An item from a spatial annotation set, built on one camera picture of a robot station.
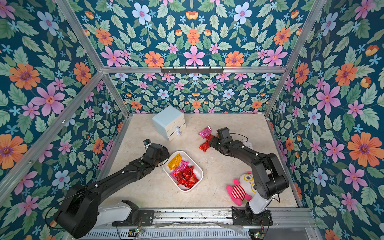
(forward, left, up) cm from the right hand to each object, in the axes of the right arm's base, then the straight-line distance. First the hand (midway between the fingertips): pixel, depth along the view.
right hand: (212, 142), depth 93 cm
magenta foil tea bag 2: (+12, +4, -4) cm, 14 cm away
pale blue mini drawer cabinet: (+10, +28, +8) cm, 31 cm away
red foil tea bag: (-21, +15, -4) cm, 26 cm away
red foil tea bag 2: (0, +5, -4) cm, 6 cm away
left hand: (-8, +29, +1) cm, 30 cm away
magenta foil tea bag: (-13, +17, -4) cm, 22 cm away
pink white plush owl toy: (-27, -16, -2) cm, 32 cm away
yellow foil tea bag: (-13, +23, -3) cm, 26 cm away
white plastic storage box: (-9, +16, -2) cm, 18 cm away
